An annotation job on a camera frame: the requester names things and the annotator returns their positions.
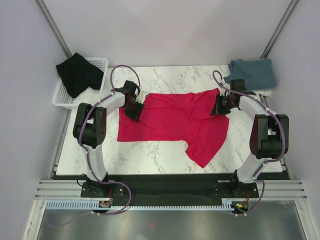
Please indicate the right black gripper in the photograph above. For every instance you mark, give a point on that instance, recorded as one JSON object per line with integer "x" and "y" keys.
{"x": 217, "y": 110}

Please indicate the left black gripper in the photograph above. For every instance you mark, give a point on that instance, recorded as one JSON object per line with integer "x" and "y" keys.
{"x": 135, "y": 116}

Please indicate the red t shirt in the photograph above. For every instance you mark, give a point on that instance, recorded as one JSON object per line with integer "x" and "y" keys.
{"x": 179, "y": 117}

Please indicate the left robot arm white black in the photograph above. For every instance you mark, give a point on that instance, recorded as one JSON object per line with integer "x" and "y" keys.
{"x": 90, "y": 126}

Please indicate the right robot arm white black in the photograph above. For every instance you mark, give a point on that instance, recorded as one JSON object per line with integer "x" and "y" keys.
{"x": 269, "y": 136}

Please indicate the blue folded t shirt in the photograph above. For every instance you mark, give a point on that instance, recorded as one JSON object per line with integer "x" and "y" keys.
{"x": 257, "y": 74}

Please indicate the black t shirt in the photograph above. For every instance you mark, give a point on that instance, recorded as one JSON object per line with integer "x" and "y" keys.
{"x": 77, "y": 74}

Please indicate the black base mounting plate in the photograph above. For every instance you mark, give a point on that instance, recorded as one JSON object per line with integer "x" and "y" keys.
{"x": 170, "y": 189}

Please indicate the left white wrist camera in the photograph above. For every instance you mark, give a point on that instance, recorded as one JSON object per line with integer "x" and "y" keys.
{"x": 142, "y": 97}

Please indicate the light blue cable duct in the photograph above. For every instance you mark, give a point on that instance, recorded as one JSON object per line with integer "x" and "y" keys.
{"x": 95, "y": 205}

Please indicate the left aluminium corner rail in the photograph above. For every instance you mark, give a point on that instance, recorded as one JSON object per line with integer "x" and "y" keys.
{"x": 44, "y": 10}

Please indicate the aluminium corner rail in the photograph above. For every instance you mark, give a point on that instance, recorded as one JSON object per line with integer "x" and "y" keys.
{"x": 44, "y": 10}
{"x": 279, "y": 28}

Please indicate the right aluminium corner rail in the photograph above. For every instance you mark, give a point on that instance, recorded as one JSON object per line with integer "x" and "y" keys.
{"x": 279, "y": 28}

